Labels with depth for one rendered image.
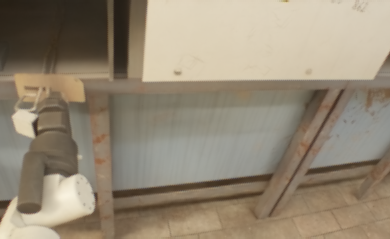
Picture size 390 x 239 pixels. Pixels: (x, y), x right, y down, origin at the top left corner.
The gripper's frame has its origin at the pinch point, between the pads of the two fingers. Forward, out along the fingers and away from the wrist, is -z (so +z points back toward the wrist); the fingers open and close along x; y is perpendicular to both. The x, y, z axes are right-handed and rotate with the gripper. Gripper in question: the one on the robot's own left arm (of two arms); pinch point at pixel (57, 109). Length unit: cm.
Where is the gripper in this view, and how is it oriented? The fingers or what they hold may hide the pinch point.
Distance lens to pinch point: 70.1
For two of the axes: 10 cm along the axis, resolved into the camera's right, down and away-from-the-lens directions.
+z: 2.5, 6.8, -6.9
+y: -9.5, 0.6, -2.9
